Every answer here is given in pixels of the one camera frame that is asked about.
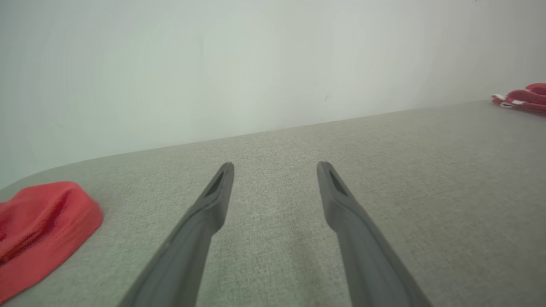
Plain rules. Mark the red shorts with white stripe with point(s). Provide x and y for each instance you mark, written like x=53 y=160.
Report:
x=527 y=100

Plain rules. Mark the red Bulls 23 jersey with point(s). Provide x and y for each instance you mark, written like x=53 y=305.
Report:
x=38 y=226

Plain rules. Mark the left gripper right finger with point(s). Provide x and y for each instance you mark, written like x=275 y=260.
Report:
x=367 y=260

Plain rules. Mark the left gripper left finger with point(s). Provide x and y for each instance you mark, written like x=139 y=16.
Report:
x=187 y=256

